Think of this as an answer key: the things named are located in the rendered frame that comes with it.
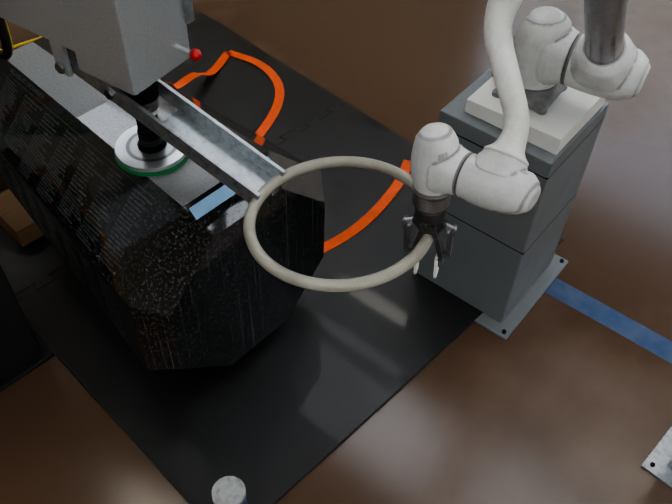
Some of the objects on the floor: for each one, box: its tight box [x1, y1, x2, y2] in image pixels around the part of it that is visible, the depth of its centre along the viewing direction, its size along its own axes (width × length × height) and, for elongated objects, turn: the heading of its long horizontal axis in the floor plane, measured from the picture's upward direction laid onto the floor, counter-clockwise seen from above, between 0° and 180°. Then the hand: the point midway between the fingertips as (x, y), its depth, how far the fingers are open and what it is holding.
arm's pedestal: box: [417, 68, 609, 340], centre depth 271 cm, size 50×50×80 cm
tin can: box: [212, 476, 247, 504], centre depth 225 cm, size 10×10×13 cm
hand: (426, 263), depth 191 cm, fingers closed on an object, 4 cm apart
